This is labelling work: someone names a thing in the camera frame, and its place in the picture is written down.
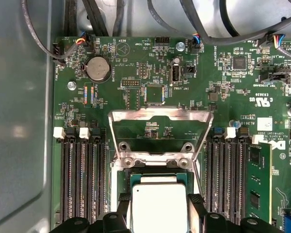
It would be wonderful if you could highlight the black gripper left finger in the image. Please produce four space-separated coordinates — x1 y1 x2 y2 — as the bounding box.
50 193 132 233

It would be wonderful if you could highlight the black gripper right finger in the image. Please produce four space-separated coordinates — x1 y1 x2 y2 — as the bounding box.
188 193 283 233

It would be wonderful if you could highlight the silver CPU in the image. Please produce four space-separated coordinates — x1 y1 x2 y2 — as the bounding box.
129 172 194 233

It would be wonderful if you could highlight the metal socket locking lever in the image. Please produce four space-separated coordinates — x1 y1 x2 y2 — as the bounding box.
193 160 203 195

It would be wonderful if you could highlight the metal socket cover frame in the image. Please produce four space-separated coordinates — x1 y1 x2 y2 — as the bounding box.
107 108 214 168

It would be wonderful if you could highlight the black RAM slot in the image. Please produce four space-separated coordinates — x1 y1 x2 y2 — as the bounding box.
52 127 74 225
91 127 109 225
231 126 250 225
205 126 224 225
65 127 85 225
79 127 97 225
218 126 236 225

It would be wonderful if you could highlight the green RAM stick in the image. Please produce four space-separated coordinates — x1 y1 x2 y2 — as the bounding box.
247 143 274 224

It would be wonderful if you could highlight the green motherboard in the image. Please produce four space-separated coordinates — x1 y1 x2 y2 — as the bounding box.
52 36 291 233

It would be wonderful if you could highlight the silver coin cell battery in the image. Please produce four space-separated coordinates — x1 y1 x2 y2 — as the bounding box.
86 56 112 83

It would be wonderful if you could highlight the silver internal USB port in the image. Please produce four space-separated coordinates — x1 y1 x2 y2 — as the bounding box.
171 65 183 85

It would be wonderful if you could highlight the black and grey PC case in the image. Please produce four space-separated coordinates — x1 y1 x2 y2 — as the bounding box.
0 0 291 233

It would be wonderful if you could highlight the black system fan cable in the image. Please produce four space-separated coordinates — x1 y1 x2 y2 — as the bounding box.
179 0 291 54

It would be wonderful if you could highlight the grey fan cable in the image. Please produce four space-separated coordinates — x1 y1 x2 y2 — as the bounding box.
21 0 78 65

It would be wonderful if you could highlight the black sleeved fan cable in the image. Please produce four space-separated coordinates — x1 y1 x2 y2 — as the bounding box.
75 0 110 48

